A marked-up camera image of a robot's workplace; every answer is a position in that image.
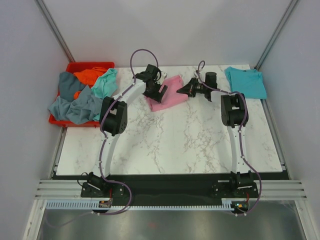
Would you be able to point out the frame post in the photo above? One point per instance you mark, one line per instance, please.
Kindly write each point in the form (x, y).
(54, 29)
(277, 32)

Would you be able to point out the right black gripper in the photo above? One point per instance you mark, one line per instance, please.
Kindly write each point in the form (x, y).
(189, 89)

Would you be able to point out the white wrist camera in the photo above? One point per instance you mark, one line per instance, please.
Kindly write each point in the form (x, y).
(163, 76)
(196, 74)

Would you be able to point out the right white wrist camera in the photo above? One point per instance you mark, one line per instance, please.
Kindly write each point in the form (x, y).
(196, 74)

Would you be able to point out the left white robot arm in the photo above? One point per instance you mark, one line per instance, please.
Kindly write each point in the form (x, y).
(113, 122)

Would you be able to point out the folded teal t shirt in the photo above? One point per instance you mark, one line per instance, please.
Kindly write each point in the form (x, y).
(249, 82)

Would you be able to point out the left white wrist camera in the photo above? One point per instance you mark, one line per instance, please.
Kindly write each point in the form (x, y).
(163, 76)

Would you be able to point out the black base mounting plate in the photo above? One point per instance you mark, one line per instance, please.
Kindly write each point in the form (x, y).
(170, 189)

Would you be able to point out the mint green t shirt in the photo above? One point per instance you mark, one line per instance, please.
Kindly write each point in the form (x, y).
(104, 86)

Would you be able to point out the orange t shirt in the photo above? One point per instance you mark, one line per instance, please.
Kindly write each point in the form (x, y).
(88, 77)

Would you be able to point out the white slotted cable duct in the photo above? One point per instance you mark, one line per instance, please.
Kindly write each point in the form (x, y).
(224, 205)

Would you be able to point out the grey blue t shirt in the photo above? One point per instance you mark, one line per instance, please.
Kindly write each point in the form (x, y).
(76, 102)

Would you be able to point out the left frame post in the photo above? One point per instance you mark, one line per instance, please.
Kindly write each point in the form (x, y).
(54, 29)

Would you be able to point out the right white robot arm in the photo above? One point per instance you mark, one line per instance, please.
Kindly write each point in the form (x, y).
(234, 116)

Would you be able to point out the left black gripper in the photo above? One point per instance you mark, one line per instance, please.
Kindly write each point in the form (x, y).
(154, 96)

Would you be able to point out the right frame post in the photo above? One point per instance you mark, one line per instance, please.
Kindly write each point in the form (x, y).
(277, 32)

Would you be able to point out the aluminium extrusion rail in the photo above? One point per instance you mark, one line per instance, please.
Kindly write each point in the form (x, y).
(271, 190)

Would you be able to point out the pink t shirt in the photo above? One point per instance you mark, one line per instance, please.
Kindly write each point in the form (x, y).
(171, 98)

